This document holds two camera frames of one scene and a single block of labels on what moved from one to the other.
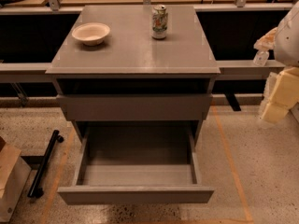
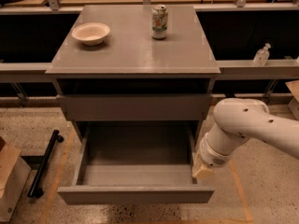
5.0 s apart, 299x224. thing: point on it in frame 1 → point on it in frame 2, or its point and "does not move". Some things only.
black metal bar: [35, 188] does not move
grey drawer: [136, 162] does not move
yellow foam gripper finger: [280, 93] → [199, 170]
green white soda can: [160, 21] does not move
